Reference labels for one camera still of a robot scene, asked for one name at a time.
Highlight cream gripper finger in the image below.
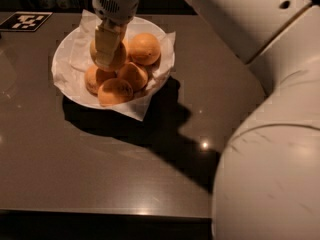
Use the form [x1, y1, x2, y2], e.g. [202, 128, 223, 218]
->
[95, 20, 127, 66]

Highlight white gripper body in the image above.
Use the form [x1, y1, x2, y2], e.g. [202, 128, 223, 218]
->
[92, 0, 139, 25]

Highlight yellowish orange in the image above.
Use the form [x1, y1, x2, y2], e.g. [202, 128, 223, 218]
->
[90, 40, 127, 72]

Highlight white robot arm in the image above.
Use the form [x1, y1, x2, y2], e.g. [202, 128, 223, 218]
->
[185, 0, 320, 240]

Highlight right rear orange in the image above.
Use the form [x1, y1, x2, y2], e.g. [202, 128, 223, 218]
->
[129, 33, 161, 66]

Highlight white bowl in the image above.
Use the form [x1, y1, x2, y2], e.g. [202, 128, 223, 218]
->
[51, 15, 176, 111]

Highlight left lower orange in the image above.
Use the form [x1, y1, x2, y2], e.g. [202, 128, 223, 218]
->
[84, 65, 116, 95]

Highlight middle right orange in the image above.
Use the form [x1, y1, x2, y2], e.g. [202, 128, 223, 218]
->
[117, 62, 148, 92]

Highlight front orange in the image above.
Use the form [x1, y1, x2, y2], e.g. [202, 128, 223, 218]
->
[98, 78, 133, 107]

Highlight white paper liner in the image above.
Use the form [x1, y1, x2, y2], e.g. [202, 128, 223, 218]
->
[52, 9, 177, 122]

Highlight black white fiducial marker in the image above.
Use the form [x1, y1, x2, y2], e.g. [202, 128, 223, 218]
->
[0, 11, 52, 32]

